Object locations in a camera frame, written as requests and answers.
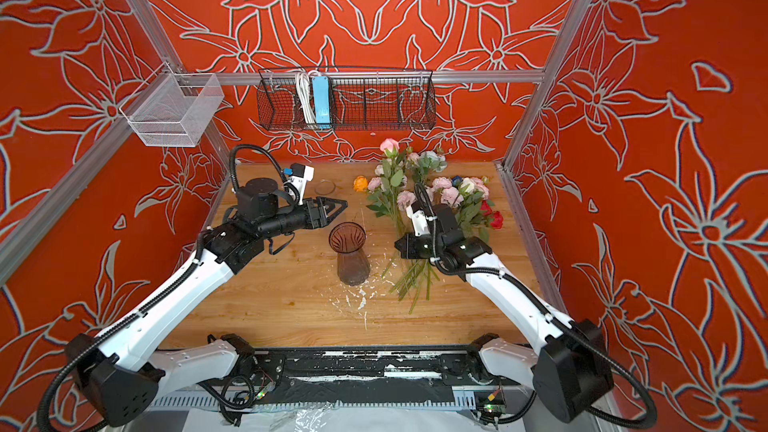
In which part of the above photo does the orange flower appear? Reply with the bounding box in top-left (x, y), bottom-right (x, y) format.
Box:
top-left (353, 176), bottom-right (369, 193)

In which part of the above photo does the pink rose stem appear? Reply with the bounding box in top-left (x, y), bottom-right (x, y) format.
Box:
top-left (380, 138), bottom-right (406, 236)

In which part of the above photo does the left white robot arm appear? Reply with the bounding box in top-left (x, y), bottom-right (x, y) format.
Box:
top-left (36, 145), bottom-right (348, 431)

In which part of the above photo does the clear glass vase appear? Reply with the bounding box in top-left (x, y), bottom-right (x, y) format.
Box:
top-left (314, 179), bottom-right (337, 196)

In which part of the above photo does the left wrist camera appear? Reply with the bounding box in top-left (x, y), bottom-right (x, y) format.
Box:
top-left (285, 163), bottom-right (315, 194)

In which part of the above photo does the white cable bundle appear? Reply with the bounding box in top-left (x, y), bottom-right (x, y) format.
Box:
top-left (295, 70), bottom-right (318, 127)

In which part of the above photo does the pink rose bunch right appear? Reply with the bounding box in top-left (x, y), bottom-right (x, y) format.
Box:
top-left (458, 177), bottom-right (493, 217)

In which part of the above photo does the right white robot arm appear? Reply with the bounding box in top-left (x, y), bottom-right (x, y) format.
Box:
top-left (395, 184), bottom-right (658, 430)

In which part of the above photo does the pink peony stem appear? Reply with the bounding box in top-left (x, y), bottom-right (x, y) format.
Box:
top-left (392, 177), bottom-right (464, 308)

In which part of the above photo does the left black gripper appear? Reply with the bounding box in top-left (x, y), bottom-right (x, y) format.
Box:
top-left (260, 196), bottom-right (348, 241)

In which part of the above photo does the light blue box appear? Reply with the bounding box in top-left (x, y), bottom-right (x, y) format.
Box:
top-left (312, 75), bottom-right (331, 129)

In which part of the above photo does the black wire wall basket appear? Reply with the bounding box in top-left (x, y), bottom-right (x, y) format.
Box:
top-left (256, 66), bottom-right (437, 132)

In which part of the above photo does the white green flower stem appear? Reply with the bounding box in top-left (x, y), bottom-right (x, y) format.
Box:
top-left (408, 151), bottom-right (447, 186)

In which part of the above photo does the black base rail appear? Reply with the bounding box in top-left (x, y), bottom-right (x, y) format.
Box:
top-left (212, 345), bottom-right (520, 409)

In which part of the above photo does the clear acrylic wall bin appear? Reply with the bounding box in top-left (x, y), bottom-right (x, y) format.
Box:
top-left (120, 73), bottom-right (224, 147)

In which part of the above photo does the small pink flower bunch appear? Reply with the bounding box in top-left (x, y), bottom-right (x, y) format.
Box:
top-left (367, 174), bottom-right (416, 219)

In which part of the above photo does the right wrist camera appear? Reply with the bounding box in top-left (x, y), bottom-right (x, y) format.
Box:
top-left (406, 202), bottom-right (430, 237)

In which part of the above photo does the dark smoked glass vase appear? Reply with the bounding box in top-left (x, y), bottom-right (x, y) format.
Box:
top-left (329, 222), bottom-right (370, 287)

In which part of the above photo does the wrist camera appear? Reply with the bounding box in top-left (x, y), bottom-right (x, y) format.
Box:
top-left (406, 202), bottom-right (430, 237)
top-left (285, 163), bottom-right (315, 194)

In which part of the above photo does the red rose stem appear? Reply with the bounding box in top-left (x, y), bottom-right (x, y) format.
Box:
top-left (480, 200), bottom-right (504, 230)

